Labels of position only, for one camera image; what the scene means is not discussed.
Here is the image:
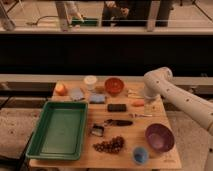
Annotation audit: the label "grey blue cloth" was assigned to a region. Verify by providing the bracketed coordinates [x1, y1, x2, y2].
[69, 88, 84, 101]

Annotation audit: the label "green box in background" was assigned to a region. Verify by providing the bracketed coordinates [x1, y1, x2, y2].
[71, 17, 98, 27]

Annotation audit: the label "black rectangular block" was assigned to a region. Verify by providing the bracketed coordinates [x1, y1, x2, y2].
[107, 104, 127, 112]

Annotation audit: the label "small black metal clip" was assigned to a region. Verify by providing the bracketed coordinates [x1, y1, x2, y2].
[90, 124, 105, 137]

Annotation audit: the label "blue sponge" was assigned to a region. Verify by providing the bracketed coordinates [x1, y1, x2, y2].
[89, 94, 106, 104]

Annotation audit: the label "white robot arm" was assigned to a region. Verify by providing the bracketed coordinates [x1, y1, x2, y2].
[143, 67, 213, 171]

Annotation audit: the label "blue plastic cup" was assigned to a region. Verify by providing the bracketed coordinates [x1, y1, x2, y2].
[133, 147, 149, 165]

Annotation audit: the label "green plastic tray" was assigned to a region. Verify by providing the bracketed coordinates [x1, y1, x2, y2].
[26, 101, 88, 161]

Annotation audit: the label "wooden tongs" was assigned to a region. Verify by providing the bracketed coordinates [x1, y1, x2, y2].
[127, 89, 143, 99]

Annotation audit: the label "white plastic cup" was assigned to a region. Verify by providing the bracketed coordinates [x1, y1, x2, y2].
[84, 75, 97, 90]

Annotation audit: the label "red bowl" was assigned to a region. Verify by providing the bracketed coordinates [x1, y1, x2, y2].
[105, 77, 124, 95]

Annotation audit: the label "black handled peeler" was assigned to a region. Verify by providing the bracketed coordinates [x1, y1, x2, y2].
[104, 119, 133, 127]

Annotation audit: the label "orange fruit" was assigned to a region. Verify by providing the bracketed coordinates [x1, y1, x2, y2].
[55, 83, 67, 96]

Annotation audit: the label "person in background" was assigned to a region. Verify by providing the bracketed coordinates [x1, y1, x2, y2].
[102, 0, 173, 27]

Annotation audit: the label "purple bowl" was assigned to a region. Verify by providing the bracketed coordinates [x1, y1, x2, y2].
[145, 123, 175, 153]

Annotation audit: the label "metal fork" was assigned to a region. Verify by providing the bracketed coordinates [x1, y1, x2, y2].
[129, 113, 153, 118]

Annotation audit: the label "orange pepper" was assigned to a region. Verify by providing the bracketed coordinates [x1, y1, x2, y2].
[132, 100, 145, 107]

